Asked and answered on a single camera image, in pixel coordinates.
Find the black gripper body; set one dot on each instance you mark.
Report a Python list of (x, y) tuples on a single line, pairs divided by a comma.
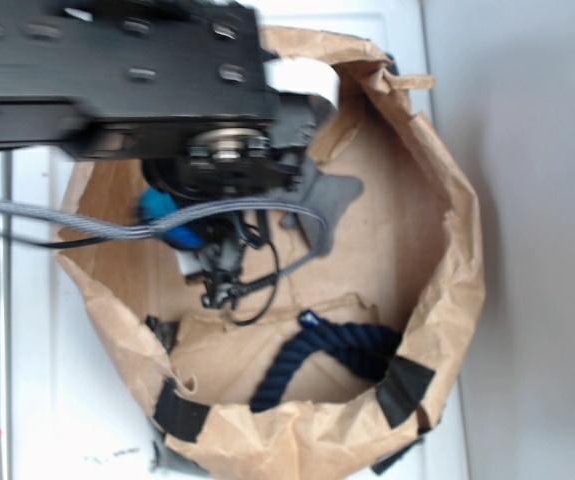
[(229, 235)]

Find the blue dimpled ball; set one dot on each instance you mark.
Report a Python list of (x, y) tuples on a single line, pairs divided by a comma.
[(167, 215)]

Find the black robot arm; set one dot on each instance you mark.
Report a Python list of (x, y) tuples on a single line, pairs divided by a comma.
[(179, 86)]

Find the grey plush elephant toy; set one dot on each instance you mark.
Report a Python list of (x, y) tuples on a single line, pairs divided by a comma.
[(329, 194)]

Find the brown paper bag tray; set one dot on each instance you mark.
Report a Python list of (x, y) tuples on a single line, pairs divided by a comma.
[(407, 255)]

